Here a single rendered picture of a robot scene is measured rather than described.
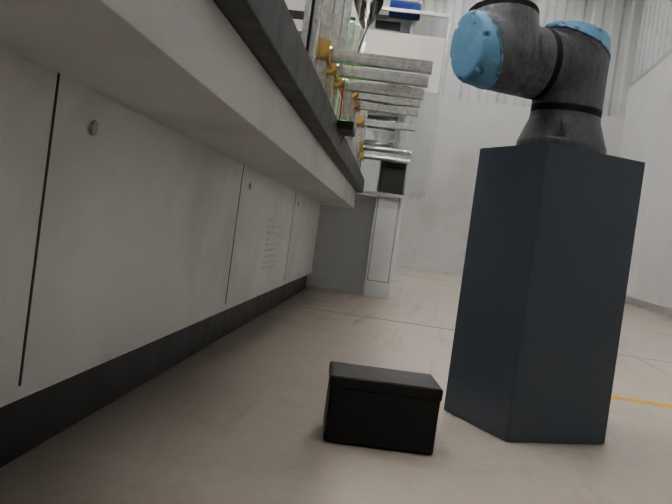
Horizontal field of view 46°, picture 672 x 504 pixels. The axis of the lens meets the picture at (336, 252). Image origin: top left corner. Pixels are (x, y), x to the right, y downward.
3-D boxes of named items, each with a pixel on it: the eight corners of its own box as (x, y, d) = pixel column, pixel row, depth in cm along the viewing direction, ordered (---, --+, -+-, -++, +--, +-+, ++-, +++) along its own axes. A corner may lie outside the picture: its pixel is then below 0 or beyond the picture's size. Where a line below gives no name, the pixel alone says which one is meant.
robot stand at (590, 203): (533, 413, 191) (568, 165, 189) (604, 444, 168) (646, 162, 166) (443, 409, 181) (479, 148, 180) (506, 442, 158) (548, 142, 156)
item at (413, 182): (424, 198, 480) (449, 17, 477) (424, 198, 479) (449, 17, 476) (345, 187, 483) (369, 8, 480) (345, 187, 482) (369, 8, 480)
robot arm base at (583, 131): (566, 163, 185) (572, 120, 185) (624, 160, 168) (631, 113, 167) (498, 149, 178) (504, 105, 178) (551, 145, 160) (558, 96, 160)
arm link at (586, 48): (618, 112, 168) (630, 30, 168) (551, 97, 162) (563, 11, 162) (572, 118, 182) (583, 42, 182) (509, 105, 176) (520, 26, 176)
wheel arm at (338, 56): (430, 78, 209) (432, 62, 209) (431, 75, 206) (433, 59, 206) (268, 58, 212) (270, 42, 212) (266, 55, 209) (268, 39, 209)
